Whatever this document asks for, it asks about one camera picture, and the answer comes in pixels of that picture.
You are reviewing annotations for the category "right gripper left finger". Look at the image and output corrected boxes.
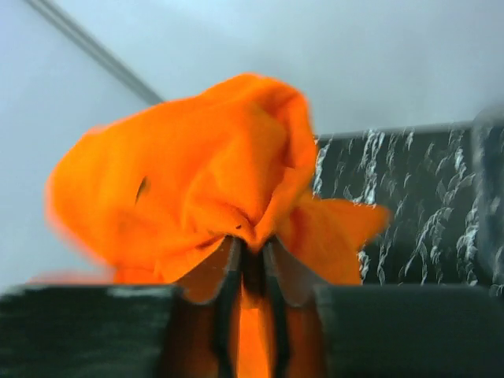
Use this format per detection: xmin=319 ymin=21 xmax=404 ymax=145
xmin=165 ymin=236 xmax=241 ymax=377

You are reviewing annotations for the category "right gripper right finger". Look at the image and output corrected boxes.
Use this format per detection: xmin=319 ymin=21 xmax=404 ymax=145
xmin=262 ymin=237 xmax=327 ymax=377

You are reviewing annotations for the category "orange t shirt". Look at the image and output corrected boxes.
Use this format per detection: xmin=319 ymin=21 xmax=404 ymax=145
xmin=45 ymin=73 xmax=390 ymax=377

